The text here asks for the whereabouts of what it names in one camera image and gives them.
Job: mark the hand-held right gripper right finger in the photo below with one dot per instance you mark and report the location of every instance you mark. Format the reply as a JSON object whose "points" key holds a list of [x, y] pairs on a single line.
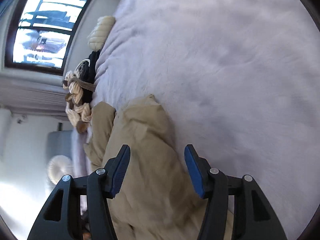
{"points": [[193, 172]]}

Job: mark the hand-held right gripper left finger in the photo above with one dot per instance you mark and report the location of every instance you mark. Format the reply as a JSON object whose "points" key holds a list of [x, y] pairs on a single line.
{"points": [[121, 172]]}

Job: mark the beige puffer jacket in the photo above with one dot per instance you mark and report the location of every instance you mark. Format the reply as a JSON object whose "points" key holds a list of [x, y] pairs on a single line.
{"points": [[150, 155]]}

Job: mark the white fluffy cushion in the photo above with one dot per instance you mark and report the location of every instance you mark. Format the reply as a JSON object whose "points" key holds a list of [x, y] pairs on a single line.
{"points": [[58, 167]]}

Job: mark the grey padded headboard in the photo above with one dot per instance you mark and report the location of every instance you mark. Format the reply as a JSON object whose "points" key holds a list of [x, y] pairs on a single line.
{"points": [[60, 142]]}

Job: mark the black garment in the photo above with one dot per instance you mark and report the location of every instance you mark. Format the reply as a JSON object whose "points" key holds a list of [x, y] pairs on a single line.
{"points": [[91, 65]]}

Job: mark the cream ribbed pillow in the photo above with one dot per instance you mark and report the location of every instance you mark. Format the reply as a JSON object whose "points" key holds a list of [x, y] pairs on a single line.
{"points": [[100, 32]]}

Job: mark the dark framed window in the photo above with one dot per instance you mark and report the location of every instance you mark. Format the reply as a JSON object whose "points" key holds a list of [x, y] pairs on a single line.
{"points": [[50, 30]]}

